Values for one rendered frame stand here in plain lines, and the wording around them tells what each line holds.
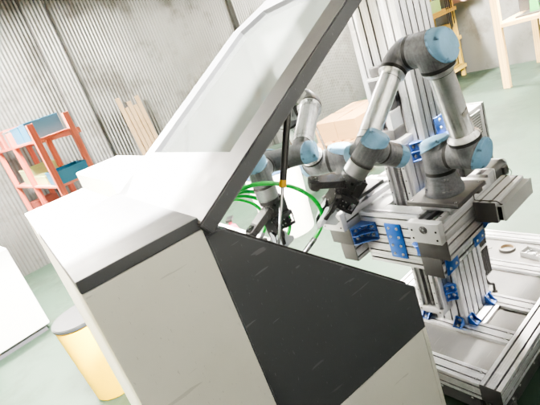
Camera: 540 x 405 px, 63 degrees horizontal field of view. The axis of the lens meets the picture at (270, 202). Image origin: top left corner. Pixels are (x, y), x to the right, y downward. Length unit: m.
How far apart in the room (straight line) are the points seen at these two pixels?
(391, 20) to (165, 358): 1.51
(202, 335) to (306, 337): 0.31
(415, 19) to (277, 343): 1.43
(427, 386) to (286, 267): 0.77
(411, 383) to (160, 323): 0.92
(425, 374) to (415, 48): 1.08
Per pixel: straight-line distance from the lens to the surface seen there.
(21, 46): 7.41
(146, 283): 0.98
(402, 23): 1.97
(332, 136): 7.11
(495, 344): 2.41
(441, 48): 1.55
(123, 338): 1.00
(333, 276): 1.25
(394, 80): 1.61
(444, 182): 1.84
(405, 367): 1.58
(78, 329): 3.15
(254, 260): 1.08
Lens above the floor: 1.78
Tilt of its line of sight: 18 degrees down
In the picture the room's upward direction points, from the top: 20 degrees counter-clockwise
